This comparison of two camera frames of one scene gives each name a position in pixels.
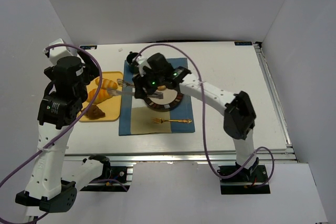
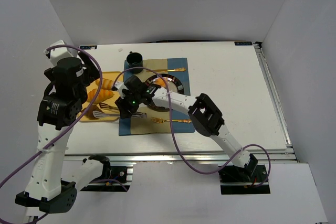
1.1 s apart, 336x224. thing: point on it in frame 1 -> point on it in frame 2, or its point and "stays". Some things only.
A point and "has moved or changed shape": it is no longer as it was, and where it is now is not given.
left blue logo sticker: x=88 y=47 stays
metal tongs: x=157 y=95 has moved or changed shape
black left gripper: x=87 y=69 stays
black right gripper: x=137 y=87 -> x=125 y=111
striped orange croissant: x=102 y=95 stays
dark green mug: x=133 y=66 stays
